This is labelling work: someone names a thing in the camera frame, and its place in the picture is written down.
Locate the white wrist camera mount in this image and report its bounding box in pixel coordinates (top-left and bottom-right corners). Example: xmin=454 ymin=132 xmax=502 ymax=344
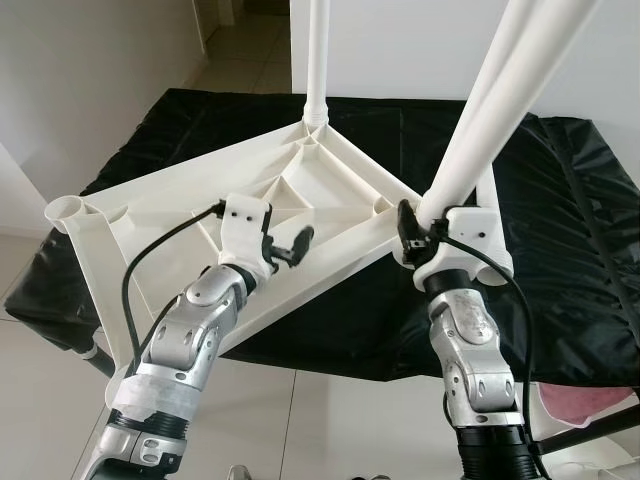
xmin=418 ymin=205 xmax=496 ymax=293
xmin=218 ymin=195 xmax=276 ymax=276

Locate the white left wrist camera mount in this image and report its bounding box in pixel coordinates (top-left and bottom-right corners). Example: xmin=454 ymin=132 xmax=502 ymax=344
xmin=218 ymin=195 xmax=276 ymax=276

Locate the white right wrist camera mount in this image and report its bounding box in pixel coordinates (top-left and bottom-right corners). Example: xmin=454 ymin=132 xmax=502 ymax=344
xmin=418 ymin=205 xmax=496 ymax=293

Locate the white plastic object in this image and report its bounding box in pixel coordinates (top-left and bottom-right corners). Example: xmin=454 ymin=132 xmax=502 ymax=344
xmin=545 ymin=450 xmax=640 ymax=480

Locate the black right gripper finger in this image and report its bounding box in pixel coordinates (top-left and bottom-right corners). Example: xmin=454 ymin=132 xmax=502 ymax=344
xmin=397 ymin=198 xmax=421 ymax=263

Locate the pink round object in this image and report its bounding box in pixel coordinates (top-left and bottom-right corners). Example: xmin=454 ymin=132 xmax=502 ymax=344
xmin=535 ymin=383 xmax=636 ymax=426

